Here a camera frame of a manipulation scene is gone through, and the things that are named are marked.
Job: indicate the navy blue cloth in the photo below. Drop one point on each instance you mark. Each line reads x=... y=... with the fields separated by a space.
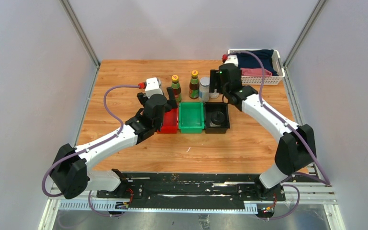
x=249 y=62

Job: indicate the pink cloth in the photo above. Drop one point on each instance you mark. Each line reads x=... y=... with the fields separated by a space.
x=256 y=72

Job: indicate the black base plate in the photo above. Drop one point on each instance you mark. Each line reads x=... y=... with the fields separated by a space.
x=190 y=190

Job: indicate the red plastic bin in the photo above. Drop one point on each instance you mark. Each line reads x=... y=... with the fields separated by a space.
x=170 y=122

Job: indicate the black plastic bin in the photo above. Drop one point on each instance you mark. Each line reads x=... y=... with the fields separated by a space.
x=210 y=107

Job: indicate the white plastic basket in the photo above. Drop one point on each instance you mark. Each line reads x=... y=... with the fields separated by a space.
x=277 y=65

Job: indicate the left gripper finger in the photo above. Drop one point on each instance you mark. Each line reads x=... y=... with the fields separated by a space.
x=171 y=102
x=142 y=98

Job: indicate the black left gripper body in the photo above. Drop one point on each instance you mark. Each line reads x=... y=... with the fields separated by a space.
x=159 y=122

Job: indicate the left sauce bottle yellow cap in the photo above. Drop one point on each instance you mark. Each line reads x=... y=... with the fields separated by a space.
x=175 y=85

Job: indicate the silver lid jar right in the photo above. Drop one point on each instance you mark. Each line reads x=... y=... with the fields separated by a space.
x=204 y=85

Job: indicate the black cap shaker bottle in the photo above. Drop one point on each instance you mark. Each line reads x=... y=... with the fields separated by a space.
x=214 y=95

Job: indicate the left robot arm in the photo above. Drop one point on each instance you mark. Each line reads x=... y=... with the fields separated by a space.
x=71 y=172

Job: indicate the green plastic bin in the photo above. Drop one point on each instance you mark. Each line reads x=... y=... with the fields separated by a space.
x=191 y=117

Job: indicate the sauce bottle yellow cap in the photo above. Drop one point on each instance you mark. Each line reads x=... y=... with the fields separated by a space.
x=194 y=85
x=175 y=85

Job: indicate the aluminium frame rail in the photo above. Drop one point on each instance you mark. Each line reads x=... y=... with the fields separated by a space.
x=308 y=205

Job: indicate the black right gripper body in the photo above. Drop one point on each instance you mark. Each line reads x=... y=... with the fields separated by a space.
x=226 y=91

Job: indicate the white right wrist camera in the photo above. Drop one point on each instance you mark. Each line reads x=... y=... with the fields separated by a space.
x=230 y=59

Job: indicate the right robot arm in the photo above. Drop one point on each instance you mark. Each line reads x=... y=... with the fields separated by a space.
x=296 y=143

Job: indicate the right sauce bottle yellow cap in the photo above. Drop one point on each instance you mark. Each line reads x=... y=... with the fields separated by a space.
x=194 y=85

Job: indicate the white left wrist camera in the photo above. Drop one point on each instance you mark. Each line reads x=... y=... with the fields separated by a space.
x=152 y=87

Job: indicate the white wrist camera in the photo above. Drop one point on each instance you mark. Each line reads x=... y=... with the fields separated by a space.
x=152 y=87
x=230 y=59

